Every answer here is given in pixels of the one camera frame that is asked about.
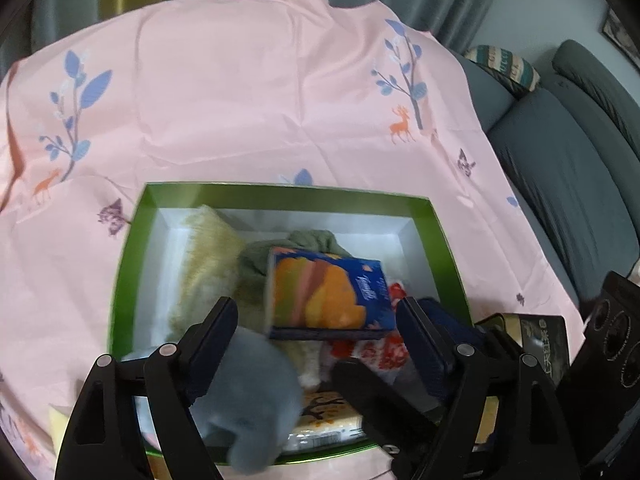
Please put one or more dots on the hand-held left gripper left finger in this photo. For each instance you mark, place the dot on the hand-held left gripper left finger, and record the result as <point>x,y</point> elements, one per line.
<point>210,355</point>

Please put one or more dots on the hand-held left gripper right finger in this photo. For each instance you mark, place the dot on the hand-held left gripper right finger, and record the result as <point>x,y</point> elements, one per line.
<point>425,345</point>

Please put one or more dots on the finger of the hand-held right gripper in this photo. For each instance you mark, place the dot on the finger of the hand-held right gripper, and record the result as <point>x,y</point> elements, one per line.
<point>380,395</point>
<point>450,317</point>

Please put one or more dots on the red floral tissue pack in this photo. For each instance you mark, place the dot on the red floral tissue pack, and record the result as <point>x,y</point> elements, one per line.
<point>390,355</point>

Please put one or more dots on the blue plush bunny toy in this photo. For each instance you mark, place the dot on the blue plush bunny toy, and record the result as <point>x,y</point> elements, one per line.
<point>250,390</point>

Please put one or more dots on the yellow tissue pack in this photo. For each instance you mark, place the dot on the yellow tissue pack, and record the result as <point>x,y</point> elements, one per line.
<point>325,420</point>

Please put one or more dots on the green cardboard box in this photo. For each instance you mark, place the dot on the green cardboard box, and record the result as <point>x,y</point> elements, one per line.
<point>425,240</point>

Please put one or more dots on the cream fleece towel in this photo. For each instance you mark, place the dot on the cream fleece towel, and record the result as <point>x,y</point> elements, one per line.
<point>210,260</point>

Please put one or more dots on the orange tissue pack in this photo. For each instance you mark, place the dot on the orange tissue pack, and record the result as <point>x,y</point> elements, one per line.
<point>320,295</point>

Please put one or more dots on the grey cloth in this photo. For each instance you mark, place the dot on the grey cloth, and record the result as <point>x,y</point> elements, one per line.
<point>300,240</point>

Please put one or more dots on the black and gold tin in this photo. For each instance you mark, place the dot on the black and gold tin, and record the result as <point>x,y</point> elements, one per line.
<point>540,340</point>

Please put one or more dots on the grey sofa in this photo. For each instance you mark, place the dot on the grey sofa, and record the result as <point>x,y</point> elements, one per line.
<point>565,170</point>

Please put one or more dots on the pink printed tablecloth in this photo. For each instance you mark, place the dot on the pink printed tablecloth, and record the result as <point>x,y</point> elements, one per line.
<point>250,110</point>

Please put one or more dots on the striped cushion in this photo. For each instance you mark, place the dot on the striped cushion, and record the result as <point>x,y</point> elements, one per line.
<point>505,67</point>

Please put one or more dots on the framed landscape painting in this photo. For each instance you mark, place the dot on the framed landscape painting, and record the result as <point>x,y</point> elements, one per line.
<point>622,32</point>

